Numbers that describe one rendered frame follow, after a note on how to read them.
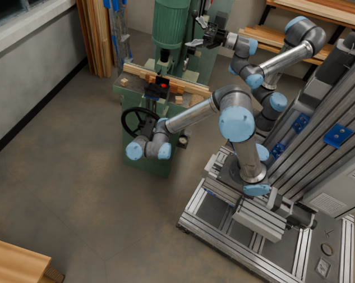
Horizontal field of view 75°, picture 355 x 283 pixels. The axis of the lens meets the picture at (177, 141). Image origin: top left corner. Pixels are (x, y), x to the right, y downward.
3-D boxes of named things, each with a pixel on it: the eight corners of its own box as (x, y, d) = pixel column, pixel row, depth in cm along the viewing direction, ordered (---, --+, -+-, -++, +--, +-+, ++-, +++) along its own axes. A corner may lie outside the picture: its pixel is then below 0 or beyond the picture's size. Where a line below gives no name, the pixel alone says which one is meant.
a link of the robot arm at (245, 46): (252, 60, 117) (259, 44, 110) (230, 54, 117) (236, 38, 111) (252, 53, 122) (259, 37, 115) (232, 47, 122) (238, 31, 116)
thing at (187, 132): (175, 146, 171) (177, 139, 165) (179, 135, 179) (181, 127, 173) (186, 149, 171) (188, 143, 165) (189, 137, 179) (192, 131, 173)
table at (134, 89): (106, 100, 147) (105, 93, 142) (125, 74, 166) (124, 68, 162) (197, 129, 144) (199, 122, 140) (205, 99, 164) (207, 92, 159)
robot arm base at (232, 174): (257, 170, 134) (264, 161, 127) (249, 190, 125) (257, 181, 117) (233, 158, 137) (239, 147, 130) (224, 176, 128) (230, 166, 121)
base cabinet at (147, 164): (121, 164, 216) (120, 109, 162) (143, 123, 254) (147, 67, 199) (167, 178, 215) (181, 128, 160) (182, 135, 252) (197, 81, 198)
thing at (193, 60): (183, 68, 162) (186, 53, 153) (185, 63, 167) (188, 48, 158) (196, 72, 162) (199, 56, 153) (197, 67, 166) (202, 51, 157)
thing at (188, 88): (139, 77, 158) (139, 72, 155) (140, 76, 159) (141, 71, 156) (215, 100, 156) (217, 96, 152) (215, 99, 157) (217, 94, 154)
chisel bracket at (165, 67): (155, 74, 148) (156, 63, 142) (161, 64, 157) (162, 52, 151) (165, 78, 148) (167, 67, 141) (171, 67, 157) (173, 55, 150)
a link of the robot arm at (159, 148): (172, 133, 105) (148, 131, 107) (167, 153, 98) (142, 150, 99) (173, 144, 111) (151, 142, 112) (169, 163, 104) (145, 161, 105)
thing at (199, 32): (189, 41, 149) (194, 17, 138) (192, 35, 155) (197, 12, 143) (201, 45, 149) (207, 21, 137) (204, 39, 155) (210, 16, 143)
